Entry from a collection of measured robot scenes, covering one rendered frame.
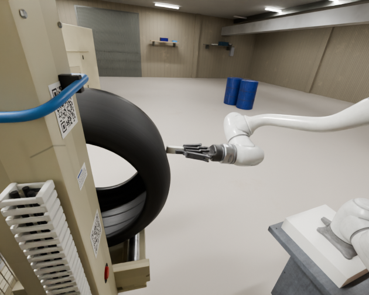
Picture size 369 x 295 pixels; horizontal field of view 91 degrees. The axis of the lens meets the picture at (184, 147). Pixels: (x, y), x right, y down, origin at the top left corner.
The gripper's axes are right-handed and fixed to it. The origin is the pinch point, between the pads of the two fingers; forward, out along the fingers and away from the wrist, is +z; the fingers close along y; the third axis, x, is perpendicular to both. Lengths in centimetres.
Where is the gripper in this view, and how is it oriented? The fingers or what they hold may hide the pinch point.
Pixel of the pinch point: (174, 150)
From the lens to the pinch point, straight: 74.7
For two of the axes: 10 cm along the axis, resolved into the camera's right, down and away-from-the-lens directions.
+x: -1.9, 8.8, 4.3
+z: -9.6, -0.7, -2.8
